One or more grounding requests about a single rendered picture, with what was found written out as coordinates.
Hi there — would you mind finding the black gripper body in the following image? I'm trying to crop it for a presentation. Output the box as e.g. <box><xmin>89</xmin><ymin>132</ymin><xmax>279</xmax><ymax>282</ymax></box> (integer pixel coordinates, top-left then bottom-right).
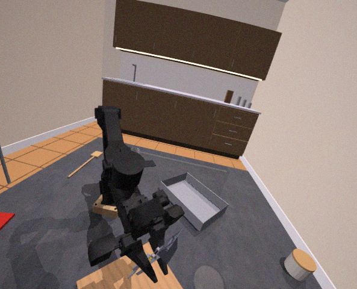
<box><xmin>87</xmin><ymin>193</ymin><xmax>185</xmax><ymax>267</ymax></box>

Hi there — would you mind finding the wooden spatula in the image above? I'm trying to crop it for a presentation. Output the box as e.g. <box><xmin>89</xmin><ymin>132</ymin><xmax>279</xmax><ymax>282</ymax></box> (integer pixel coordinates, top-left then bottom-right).
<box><xmin>68</xmin><ymin>151</ymin><xmax>103</xmax><ymax>178</ymax></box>

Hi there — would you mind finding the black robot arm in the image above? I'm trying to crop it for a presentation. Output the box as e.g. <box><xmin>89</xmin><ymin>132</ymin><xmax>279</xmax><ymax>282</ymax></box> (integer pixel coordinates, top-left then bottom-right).
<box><xmin>95</xmin><ymin>105</ymin><xmax>170</xmax><ymax>232</ymax></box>

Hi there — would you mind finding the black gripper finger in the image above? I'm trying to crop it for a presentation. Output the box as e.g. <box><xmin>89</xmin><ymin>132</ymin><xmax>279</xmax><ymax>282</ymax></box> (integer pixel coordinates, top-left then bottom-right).
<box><xmin>120</xmin><ymin>239</ymin><xmax>158</xmax><ymax>284</ymax></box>
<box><xmin>148</xmin><ymin>225</ymin><xmax>169</xmax><ymax>275</ymax></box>

